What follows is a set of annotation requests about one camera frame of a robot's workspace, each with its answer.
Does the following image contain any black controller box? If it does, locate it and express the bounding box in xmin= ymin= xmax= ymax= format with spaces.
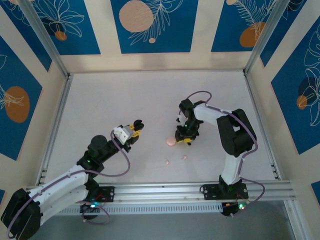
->
xmin=79 ymin=202 xmax=101 ymax=221
xmin=221 ymin=201 xmax=248 ymax=218

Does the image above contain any long aluminium base rail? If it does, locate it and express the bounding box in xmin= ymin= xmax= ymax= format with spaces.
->
xmin=26 ymin=180 xmax=293 ymax=203

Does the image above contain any aluminium side rail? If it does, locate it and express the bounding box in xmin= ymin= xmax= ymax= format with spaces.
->
xmin=243 ymin=71 xmax=283 ymax=181
xmin=36 ymin=73 xmax=74 ymax=186

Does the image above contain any slotted grey cable duct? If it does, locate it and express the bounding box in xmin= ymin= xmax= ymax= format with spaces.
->
xmin=53 ymin=201 xmax=226 ymax=216

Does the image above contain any aluminium frame post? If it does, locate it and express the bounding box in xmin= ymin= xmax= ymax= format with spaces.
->
xmin=18 ymin=0 xmax=71 ymax=78
xmin=243 ymin=0 xmax=288 ymax=76
xmin=283 ymin=199 xmax=308 ymax=240

